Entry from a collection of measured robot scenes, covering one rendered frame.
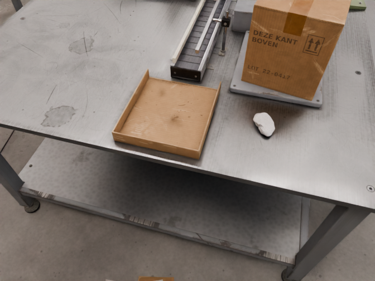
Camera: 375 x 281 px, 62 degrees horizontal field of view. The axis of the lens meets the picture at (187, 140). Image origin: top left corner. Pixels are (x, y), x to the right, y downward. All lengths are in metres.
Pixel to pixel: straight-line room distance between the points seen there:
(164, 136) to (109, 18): 0.72
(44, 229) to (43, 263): 0.18
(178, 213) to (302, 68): 0.84
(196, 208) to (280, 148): 0.66
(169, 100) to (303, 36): 0.44
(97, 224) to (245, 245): 0.78
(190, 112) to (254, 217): 0.69
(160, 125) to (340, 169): 0.53
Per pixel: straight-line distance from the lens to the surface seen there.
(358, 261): 1.83
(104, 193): 1.57
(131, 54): 1.25
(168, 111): 1.00
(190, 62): 1.11
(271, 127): 0.96
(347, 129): 1.07
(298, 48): 0.98
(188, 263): 1.62
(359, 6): 1.70
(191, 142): 0.91
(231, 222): 1.47
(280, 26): 0.95
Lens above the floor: 1.55
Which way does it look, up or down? 51 degrees down
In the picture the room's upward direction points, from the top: straight up
